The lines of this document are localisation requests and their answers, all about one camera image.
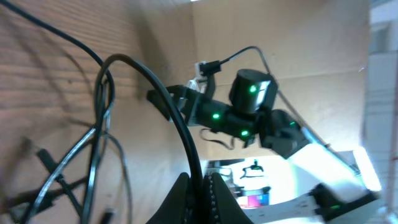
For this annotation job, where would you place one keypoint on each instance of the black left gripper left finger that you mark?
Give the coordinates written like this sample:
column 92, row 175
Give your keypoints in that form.
column 174, row 209

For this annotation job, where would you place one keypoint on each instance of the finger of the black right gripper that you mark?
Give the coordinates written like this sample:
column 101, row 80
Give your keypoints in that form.
column 153, row 96

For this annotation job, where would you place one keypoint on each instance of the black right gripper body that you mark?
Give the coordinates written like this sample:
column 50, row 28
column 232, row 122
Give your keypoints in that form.
column 240, row 119

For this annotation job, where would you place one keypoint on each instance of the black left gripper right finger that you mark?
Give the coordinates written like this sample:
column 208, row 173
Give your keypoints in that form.
column 220, row 206

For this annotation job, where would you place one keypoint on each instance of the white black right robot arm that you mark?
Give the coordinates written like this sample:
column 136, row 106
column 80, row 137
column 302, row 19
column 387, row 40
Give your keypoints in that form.
column 339, row 197

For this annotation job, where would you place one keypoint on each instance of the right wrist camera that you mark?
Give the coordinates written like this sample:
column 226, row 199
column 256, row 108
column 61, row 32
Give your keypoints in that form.
column 205, row 71

